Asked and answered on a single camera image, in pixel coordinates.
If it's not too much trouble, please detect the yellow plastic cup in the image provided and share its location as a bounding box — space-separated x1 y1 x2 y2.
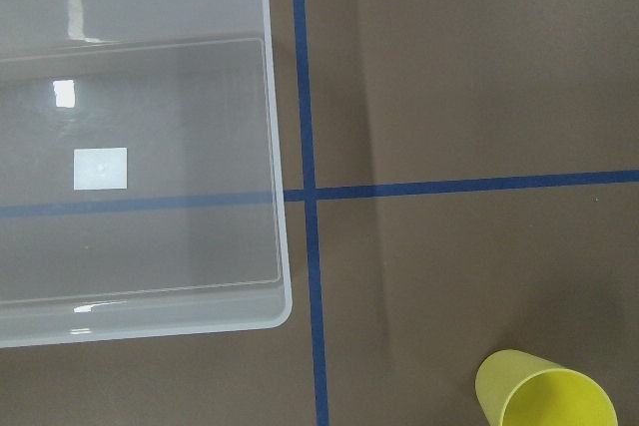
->
475 349 618 425

